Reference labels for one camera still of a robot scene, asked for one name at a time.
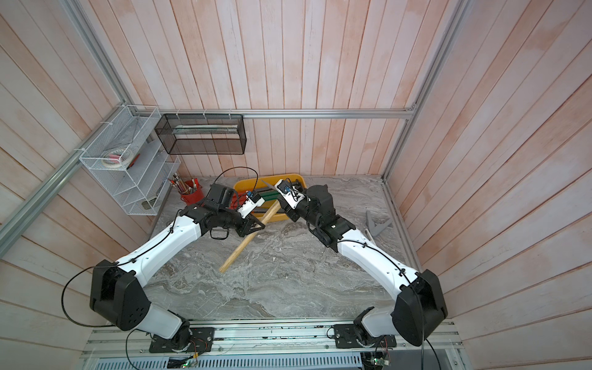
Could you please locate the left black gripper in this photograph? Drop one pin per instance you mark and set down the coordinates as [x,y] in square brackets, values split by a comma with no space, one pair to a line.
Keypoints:
[244,230]

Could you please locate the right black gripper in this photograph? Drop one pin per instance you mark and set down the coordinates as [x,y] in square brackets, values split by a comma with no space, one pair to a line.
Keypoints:
[290,211]

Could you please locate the yellow plastic storage box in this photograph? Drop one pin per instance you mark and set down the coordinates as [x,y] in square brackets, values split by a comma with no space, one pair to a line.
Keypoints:
[266,190]

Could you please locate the wooden handle pick hammer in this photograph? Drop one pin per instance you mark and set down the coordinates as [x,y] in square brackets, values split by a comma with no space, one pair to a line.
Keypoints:
[269,217]

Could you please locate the grey speckled hoe red grip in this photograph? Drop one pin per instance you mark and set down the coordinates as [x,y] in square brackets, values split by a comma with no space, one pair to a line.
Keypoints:
[299,185]

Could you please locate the green hoe red grip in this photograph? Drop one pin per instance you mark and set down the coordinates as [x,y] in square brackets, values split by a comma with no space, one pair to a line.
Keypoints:
[237,200]
[268,203]

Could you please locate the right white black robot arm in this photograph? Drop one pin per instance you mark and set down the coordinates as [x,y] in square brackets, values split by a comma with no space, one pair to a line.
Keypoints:
[419,306]

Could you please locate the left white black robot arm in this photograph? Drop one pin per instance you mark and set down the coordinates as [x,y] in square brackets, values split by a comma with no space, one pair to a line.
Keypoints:
[117,287]

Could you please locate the red metal pen bucket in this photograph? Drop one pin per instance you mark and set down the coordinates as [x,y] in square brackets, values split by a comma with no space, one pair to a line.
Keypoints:
[195,197]

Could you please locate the pens in red bucket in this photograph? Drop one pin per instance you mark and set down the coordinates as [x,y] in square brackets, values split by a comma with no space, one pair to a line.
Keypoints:
[184,187]

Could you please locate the tape roll on shelf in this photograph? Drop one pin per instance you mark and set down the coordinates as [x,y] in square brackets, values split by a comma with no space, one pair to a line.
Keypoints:
[120,157]

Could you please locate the black mesh wall basket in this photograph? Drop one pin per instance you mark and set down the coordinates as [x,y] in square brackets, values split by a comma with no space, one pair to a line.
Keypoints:
[202,134]

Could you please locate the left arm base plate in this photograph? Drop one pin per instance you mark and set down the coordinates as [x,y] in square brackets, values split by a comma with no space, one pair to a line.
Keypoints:
[189,339]

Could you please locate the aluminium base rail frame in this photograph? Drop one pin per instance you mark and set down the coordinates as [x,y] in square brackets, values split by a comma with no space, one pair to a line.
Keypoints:
[273,344]

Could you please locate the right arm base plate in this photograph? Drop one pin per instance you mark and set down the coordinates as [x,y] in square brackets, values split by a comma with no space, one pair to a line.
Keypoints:
[348,336]

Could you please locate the white wire mesh shelf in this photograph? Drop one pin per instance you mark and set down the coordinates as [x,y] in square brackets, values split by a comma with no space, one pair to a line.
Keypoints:
[140,189]

